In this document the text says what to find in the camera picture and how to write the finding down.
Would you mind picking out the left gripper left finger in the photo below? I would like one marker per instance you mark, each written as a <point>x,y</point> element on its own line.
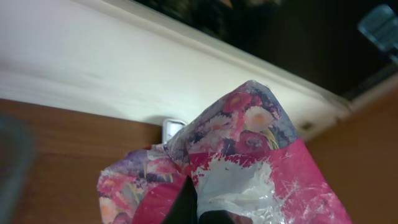
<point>184,208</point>

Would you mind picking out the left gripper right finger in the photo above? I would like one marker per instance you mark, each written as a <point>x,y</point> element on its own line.
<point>216,217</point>

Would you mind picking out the pink floral pad package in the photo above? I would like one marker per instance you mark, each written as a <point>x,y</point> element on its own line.
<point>243,156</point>

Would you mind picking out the white barcode scanner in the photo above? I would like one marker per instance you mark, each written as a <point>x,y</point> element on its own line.
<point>170,127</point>

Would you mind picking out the grey plastic mesh basket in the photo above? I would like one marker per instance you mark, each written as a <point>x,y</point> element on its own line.
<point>17,156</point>

